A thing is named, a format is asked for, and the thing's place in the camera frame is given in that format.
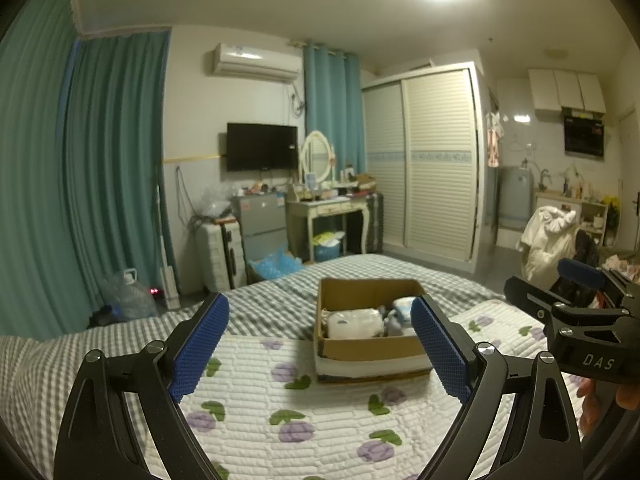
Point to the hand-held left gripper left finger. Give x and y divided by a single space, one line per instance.
200 345

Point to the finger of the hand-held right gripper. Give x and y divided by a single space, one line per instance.
530 297
580 272

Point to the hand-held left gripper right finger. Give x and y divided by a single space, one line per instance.
440 350

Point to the brown cardboard box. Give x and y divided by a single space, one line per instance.
370 355

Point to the plastic-wrapped tissue pack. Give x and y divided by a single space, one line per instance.
352 324

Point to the person's right hand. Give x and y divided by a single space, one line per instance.
592 405

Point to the black chair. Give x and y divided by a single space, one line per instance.
587 252

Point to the white jacket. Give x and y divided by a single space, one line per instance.
545 242

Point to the wooden shelf with bottles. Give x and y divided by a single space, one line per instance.
595 215

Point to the yellow flowers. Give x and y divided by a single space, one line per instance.
612 207

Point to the clear water jug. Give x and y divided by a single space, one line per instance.
130 300

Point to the white ribbed suitcase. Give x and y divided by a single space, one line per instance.
217 255

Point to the white floral quilted mat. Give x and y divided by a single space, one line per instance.
280 395

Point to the grey washing machine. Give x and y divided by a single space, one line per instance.
515 197

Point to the blue plastic bag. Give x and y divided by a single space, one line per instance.
275 265

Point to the grey small fridge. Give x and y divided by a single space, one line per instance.
260 225

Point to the black range hood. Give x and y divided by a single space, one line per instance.
582 135

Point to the clear plastic bag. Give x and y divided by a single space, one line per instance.
216 202

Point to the dark striped suitcase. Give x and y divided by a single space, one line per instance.
374 222

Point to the basket under dressing table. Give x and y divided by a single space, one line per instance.
327 247

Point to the pink hanging cloth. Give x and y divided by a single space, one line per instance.
492 142

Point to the white sliding-door wardrobe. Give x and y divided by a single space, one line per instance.
435 170

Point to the cream dressing table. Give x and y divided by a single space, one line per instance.
325 207

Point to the wide teal curtain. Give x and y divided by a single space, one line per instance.
95 185

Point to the white oval mirror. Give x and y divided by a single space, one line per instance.
317 155

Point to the narrow teal curtain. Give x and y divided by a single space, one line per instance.
332 105

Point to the white air conditioner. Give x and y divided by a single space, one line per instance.
255 62

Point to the white wall cabinets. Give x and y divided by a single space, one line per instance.
567 90

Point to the small photo frame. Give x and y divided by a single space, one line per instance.
310 179

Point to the black wall television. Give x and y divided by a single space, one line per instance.
261 146

